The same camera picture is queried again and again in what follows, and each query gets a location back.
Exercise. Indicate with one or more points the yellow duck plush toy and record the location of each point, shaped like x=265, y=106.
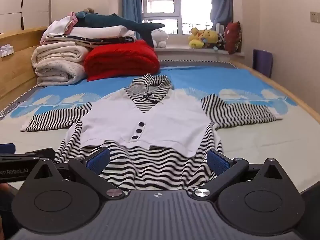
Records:
x=195, y=38

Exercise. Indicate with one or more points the white plush toy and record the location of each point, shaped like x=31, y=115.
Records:
x=159, y=37

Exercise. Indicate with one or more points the blue white printed blanket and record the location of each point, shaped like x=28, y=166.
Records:
x=250, y=140

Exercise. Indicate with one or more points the red plush toy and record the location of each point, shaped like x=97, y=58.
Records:
x=232, y=36

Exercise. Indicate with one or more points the white wardrobe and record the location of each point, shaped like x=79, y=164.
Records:
x=22, y=2

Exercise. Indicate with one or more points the cream folded quilt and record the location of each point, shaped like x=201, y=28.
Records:
x=57, y=62

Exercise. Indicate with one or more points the black white striped shirt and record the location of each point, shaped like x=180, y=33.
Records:
x=150, y=120

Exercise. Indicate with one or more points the white folded blanket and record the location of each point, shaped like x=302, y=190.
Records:
x=100, y=32

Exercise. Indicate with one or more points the blue curtain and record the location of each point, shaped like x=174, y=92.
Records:
x=131, y=2
x=222, y=2

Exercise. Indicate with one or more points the tissue pack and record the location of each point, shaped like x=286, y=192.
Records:
x=6, y=50

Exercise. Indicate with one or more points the yellow round plush toy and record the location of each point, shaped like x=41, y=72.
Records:
x=210, y=37

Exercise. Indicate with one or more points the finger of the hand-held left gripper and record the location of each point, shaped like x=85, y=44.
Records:
x=7, y=148
x=40, y=153

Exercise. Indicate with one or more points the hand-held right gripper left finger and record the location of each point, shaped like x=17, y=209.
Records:
x=98, y=159

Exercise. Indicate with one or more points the wall socket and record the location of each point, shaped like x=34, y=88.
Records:
x=313, y=16

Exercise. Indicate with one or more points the wooden bed frame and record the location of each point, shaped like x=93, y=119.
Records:
x=287, y=90

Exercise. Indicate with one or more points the dark patterned folded blanket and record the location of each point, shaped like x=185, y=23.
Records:
x=100, y=41

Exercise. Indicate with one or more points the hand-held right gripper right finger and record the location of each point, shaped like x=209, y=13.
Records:
x=217, y=162

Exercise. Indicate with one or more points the red folded blanket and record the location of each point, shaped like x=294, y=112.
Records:
x=120, y=60

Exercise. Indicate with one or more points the blue shark plush toy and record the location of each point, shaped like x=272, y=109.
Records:
x=107, y=21

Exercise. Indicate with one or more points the window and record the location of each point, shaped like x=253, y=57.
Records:
x=172, y=5

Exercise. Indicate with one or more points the purple box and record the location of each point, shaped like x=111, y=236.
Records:
x=262, y=61

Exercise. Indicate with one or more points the wooden headboard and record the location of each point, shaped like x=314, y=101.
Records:
x=17, y=80

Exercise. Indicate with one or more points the striped plush toy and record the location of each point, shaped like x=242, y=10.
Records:
x=220, y=42

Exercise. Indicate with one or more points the pink white cloth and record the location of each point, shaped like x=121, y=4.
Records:
x=61, y=25

